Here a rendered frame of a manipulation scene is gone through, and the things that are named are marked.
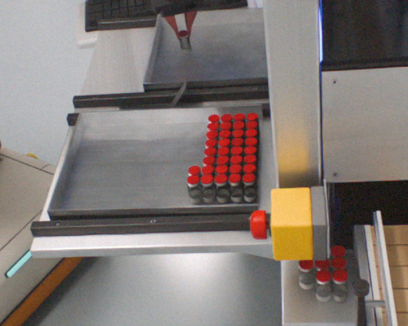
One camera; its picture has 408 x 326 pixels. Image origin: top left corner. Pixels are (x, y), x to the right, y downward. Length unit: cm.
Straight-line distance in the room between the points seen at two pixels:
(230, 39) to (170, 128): 31
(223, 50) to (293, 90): 65
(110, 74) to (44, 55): 185
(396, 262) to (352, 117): 22
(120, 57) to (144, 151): 33
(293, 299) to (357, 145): 24
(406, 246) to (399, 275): 5
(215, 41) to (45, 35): 201
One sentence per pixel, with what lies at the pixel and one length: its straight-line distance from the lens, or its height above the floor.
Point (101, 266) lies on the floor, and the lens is 239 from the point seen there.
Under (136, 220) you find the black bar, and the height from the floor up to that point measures 90.
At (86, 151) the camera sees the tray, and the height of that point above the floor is 88.
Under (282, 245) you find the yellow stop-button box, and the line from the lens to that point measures 101.
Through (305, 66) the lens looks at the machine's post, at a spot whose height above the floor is 121.
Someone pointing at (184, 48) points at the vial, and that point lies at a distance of 158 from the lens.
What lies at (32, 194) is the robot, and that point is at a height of 28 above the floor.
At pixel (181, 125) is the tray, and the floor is 88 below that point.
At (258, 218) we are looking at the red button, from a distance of 101.
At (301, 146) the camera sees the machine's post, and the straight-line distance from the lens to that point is 101.
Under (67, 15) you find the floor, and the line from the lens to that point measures 368.
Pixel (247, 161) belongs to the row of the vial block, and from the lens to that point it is 123.
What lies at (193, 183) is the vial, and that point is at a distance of 121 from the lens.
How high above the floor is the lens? 174
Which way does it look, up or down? 41 degrees down
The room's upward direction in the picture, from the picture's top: 9 degrees counter-clockwise
